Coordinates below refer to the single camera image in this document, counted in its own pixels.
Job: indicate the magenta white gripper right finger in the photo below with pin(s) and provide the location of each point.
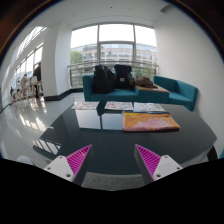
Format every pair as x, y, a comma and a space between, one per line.
153, 166

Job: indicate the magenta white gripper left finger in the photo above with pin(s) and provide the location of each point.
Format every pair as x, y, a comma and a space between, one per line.
72, 167

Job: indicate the orange yellow patterned towel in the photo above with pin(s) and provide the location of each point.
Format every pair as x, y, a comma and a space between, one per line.
140, 122

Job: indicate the right printed sheet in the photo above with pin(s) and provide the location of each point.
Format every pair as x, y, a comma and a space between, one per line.
148, 107

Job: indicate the printed sheet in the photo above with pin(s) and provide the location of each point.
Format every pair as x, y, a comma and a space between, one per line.
85, 105
113, 105
148, 107

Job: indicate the left printed sheet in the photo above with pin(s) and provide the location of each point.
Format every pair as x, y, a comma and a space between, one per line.
85, 105

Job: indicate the middle printed sheet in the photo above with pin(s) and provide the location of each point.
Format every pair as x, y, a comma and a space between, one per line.
113, 105

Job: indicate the teal sectional sofa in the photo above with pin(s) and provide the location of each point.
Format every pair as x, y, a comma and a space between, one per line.
171, 92

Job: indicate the wooden sofa side table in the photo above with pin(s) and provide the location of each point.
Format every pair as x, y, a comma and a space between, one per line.
156, 89

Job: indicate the brown jacket bundle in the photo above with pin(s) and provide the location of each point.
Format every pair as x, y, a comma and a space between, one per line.
144, 82

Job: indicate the left black backpack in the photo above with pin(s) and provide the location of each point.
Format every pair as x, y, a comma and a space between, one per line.
104, 80

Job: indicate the black backpack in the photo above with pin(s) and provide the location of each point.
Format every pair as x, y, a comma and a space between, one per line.
123, 76
104, 80

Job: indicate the metal window railing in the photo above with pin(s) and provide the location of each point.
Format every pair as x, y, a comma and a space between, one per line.
77, 71

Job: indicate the person in light clothes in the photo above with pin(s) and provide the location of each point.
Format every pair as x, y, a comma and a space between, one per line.
24, 85

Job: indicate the right black backpack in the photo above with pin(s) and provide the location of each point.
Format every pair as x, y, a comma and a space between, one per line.
123, 76

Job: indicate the person in dark clothes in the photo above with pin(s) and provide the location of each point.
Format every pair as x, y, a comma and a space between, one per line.
37, 74

